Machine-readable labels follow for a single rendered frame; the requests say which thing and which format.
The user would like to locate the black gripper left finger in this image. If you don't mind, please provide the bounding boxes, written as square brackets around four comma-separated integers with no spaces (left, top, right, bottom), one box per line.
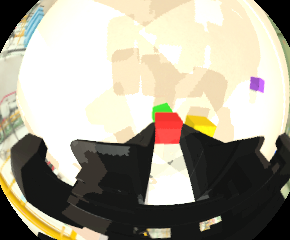
[70,121,156,204]

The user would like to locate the purple block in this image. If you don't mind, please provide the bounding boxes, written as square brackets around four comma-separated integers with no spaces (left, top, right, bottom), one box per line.
[249,76,265,93]

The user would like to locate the red block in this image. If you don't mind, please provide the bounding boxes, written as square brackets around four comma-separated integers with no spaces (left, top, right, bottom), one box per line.
[154,113,184,144]

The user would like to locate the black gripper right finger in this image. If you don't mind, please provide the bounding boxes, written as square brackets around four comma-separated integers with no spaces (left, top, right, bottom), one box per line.
[180,123,265,201]

